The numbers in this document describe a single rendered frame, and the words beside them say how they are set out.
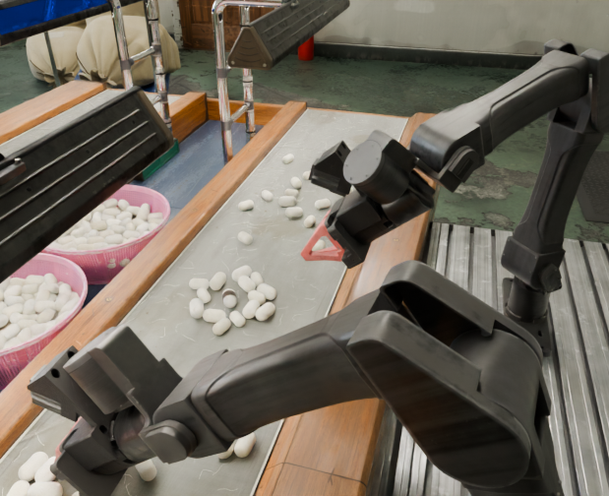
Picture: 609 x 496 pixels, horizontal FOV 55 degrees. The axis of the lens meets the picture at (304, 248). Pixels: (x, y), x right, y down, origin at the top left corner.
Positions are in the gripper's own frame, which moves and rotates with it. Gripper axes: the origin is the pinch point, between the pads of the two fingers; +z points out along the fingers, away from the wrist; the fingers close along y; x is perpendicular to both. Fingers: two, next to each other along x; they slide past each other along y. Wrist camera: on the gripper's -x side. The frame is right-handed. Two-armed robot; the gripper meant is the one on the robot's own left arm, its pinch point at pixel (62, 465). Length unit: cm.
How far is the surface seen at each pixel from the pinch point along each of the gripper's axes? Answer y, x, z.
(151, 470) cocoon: -2.4, 6.5, -7.2
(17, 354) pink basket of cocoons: -14.6, -10.9, 14.4
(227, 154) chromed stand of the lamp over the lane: -84, -11, 11
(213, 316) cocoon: -29.6, 3.7, -3.7
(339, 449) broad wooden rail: -10.5, 18.5, -22.8
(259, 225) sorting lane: -60, 3, 0
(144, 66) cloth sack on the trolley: -285, -70, 146
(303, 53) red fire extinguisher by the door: -461, -15, 126
